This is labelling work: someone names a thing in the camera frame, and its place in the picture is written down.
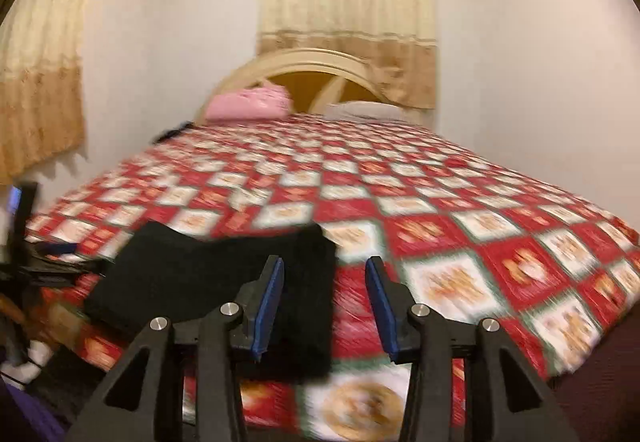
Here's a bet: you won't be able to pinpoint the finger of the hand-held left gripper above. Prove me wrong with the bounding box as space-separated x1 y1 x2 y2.
7 182 40 268

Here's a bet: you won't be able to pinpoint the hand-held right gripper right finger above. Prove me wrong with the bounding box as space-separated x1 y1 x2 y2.
365 256 583 442

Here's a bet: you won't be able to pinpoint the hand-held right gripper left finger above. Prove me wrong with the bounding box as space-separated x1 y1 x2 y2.
65 256 286 442

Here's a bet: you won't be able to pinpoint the black pants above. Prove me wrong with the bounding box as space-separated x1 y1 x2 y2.
82 221 338 383

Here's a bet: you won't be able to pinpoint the red checkered printed bedspread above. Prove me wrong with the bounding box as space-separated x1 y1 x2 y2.
22 114 640 438

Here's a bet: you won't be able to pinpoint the person's purple clothing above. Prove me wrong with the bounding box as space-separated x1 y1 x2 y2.
0 379 68 442

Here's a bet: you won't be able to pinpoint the beige floral curtain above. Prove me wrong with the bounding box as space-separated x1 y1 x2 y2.
0 0 110 185
256 0 439 110

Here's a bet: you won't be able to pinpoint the striped pillow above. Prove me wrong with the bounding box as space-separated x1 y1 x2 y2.
320 101 408 122

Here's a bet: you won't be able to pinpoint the pink pillow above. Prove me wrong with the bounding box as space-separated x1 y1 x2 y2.
205 86 293 122

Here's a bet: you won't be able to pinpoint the cream wooden headboard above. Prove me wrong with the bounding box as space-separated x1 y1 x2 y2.
195 48 388 123

